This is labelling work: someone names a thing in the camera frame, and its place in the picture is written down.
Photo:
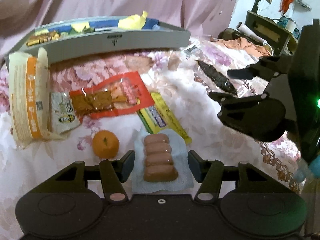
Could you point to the orange cream bread package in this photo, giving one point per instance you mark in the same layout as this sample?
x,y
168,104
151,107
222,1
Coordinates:
x,y
29,97

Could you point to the red tofu snack packet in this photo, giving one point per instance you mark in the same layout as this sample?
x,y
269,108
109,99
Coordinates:
x,y
121,94

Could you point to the clear packet dark dried fish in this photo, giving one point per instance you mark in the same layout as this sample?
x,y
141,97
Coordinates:
x,y
210,66

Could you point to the dark wooden side table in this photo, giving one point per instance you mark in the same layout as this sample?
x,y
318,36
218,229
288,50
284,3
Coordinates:
x,y
281,40

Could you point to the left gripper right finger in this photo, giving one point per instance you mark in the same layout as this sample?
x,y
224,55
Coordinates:
x,y
211,175

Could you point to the small orange mandarin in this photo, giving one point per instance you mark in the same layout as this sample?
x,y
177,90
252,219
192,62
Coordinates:
x,y
105,145

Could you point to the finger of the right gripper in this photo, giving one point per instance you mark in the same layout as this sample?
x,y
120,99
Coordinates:
x,y
252,71
223,98

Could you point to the gold foil snack packet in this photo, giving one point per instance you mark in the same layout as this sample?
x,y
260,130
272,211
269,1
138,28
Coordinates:
x,y
42,38

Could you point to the pink satin curtain cloth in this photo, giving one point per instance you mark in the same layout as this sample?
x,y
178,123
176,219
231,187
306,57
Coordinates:
x,y
18,17

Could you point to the yellow biscuit packet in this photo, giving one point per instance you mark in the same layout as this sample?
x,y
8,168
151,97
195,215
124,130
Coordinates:
x,y
159,117

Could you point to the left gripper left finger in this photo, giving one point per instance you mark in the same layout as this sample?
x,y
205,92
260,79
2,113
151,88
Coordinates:
x,y
111,175

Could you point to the orange cloth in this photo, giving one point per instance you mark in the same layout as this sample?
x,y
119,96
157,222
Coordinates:
x,y
242,43

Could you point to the small white snack packet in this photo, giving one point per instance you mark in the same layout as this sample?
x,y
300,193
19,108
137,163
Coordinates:
x,y
63,117

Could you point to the grey cardboard box tray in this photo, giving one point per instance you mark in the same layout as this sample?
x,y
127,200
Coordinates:
x,y
74,46

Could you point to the sausages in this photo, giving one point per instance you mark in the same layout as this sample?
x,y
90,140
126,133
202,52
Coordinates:
x,y
161,163

